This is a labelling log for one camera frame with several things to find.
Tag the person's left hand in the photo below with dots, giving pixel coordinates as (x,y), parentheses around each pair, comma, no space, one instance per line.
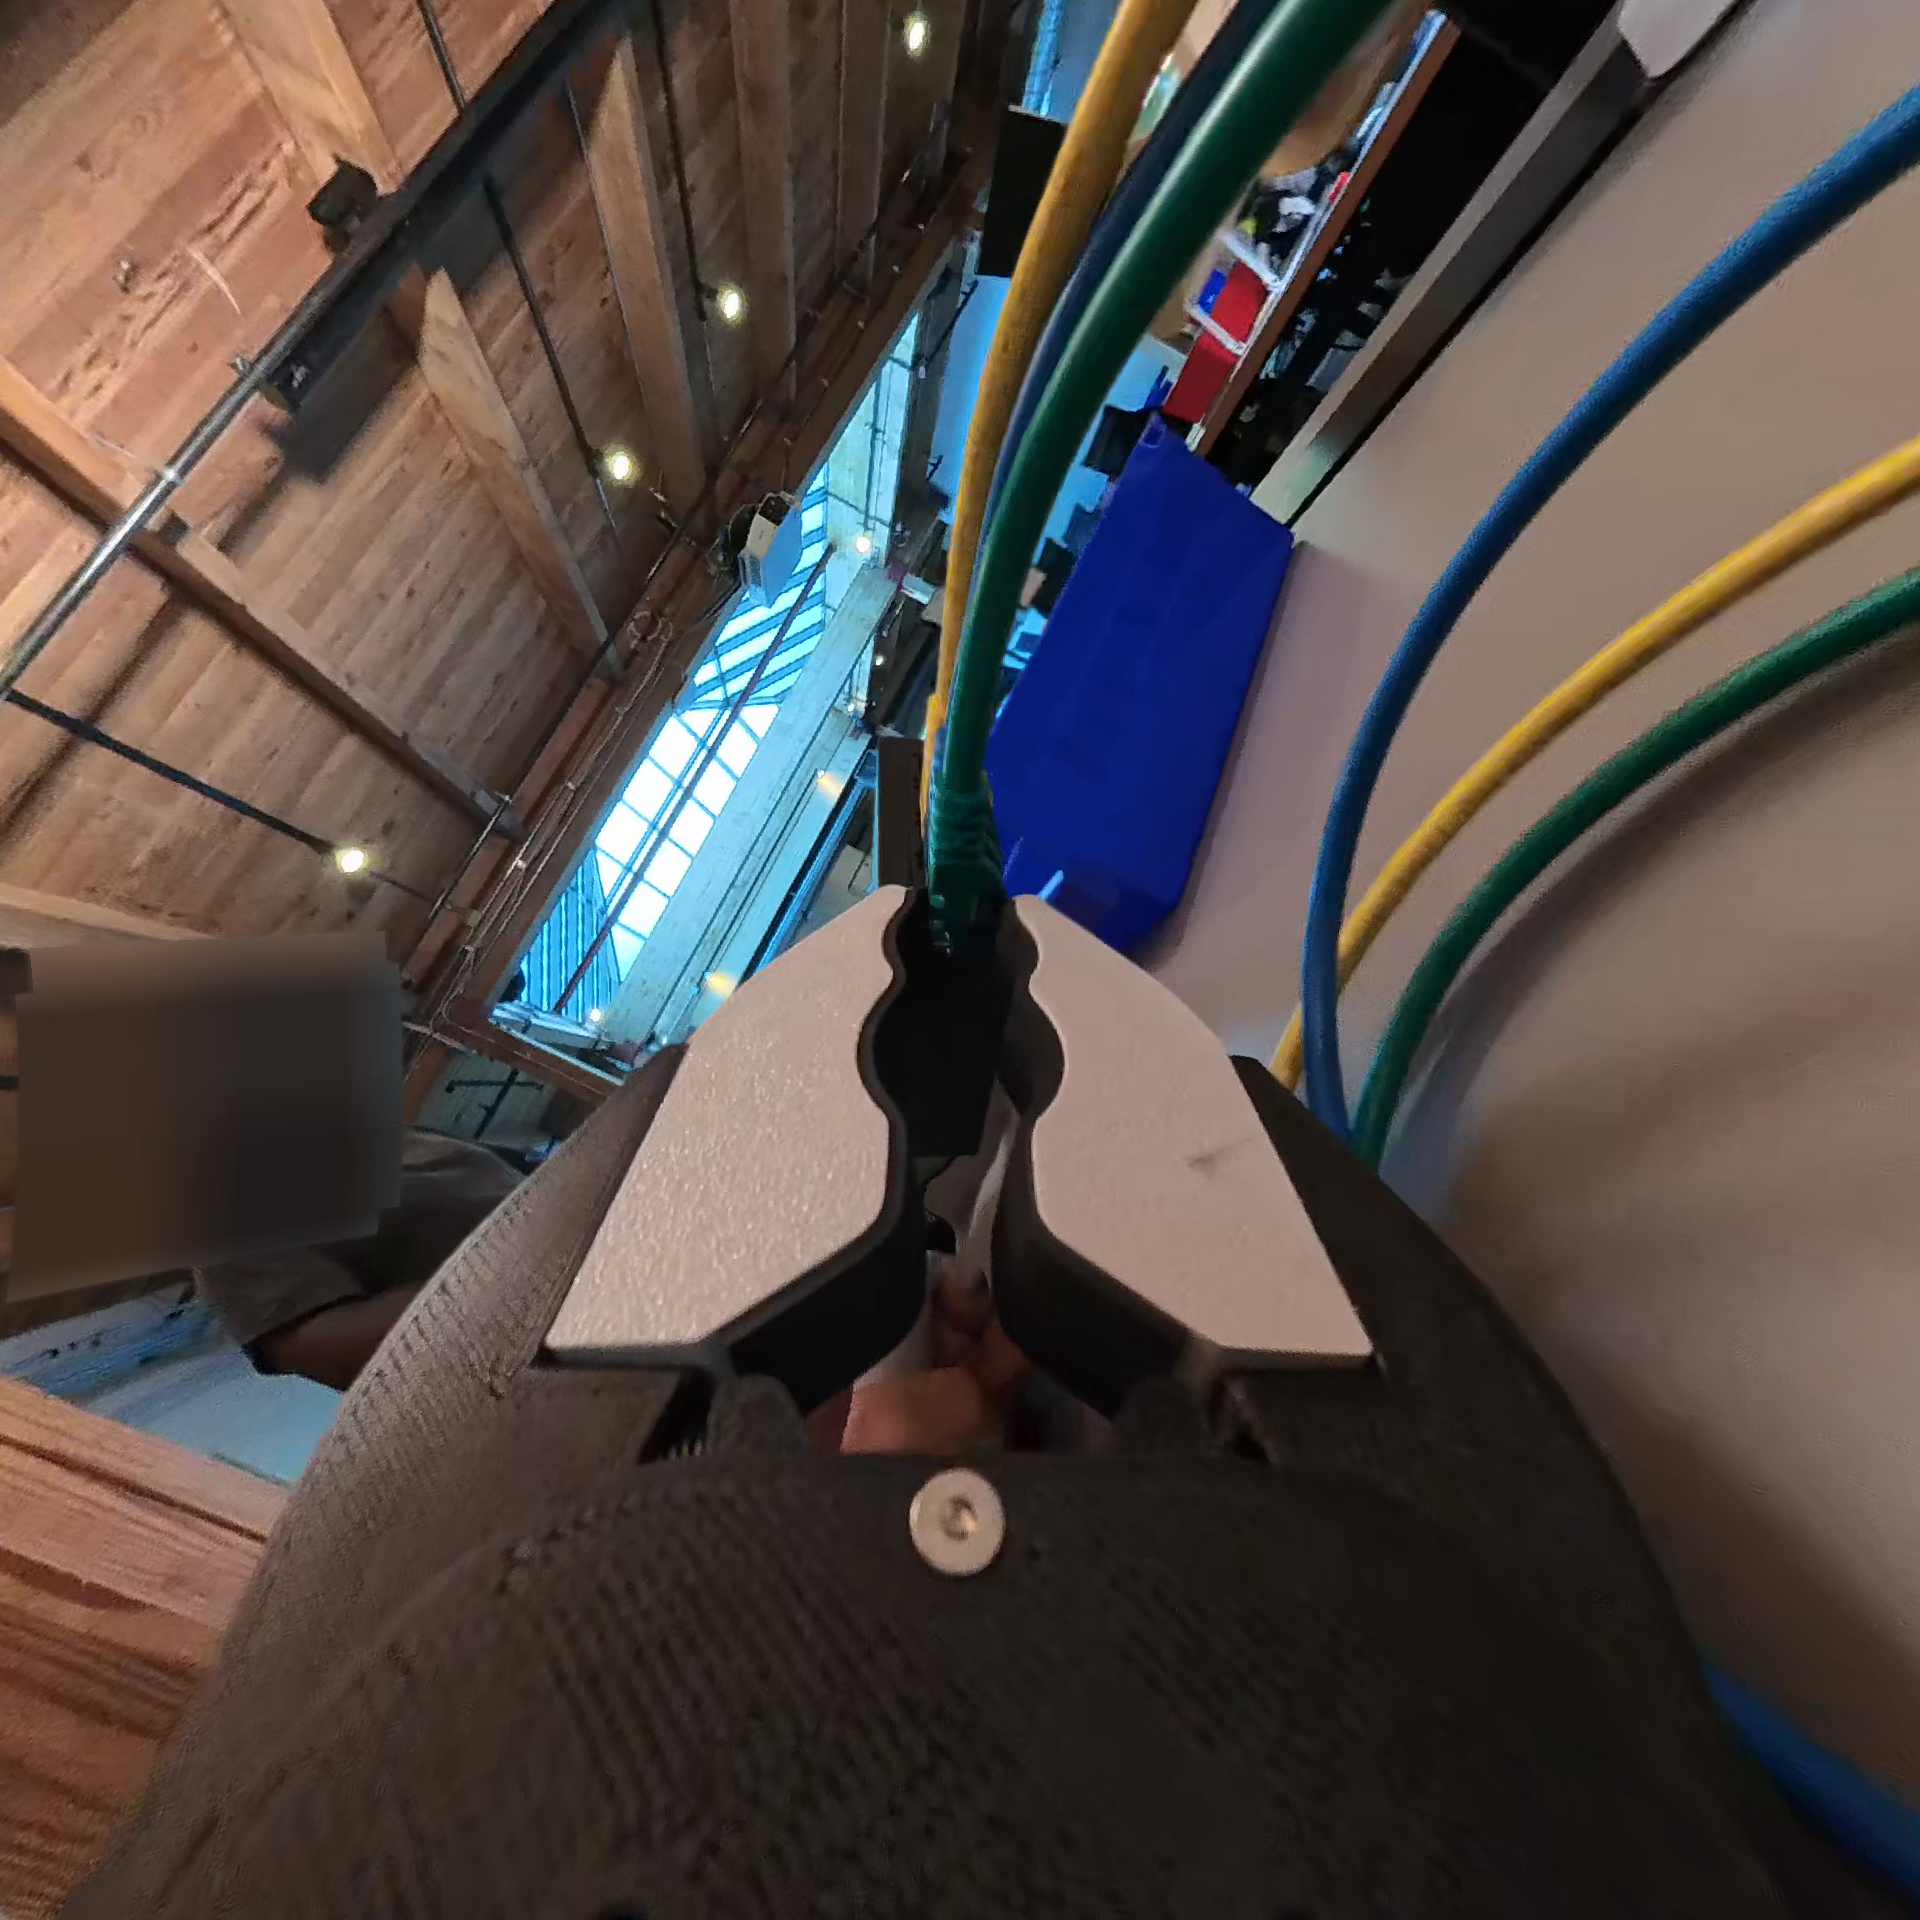
(960,1366)

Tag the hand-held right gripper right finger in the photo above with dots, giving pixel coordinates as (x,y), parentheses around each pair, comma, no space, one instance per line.
(1184,1200)

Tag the black speaker box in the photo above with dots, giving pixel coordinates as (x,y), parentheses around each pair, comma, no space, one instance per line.
(1022,189)

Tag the white ceiling heater unit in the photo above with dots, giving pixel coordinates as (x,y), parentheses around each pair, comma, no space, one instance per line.
(765,548)

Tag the red storage bin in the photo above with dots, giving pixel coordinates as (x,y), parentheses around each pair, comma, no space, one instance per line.
(1223,339)

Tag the blue plastic bin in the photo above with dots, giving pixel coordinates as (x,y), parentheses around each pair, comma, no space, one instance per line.
(1142,676)

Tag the lit ceiling spotlight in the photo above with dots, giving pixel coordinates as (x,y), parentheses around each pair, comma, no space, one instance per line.
(731,300)
(619,464)
(351,860)
(913,30)

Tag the wooden beam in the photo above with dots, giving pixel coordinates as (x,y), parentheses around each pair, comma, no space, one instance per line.
(119,1622)

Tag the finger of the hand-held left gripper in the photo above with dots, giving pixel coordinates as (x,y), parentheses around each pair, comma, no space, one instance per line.
(968,1215)

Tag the large window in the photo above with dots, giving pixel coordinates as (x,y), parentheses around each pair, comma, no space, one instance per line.
(675,780)

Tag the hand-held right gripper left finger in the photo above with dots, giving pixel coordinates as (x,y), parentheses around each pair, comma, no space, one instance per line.
(750,1172)

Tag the silver ceiling pipe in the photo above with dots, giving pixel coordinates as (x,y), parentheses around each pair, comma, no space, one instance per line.
(78,579)

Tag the black network switch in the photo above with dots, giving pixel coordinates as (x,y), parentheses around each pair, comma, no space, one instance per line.
(897,820)

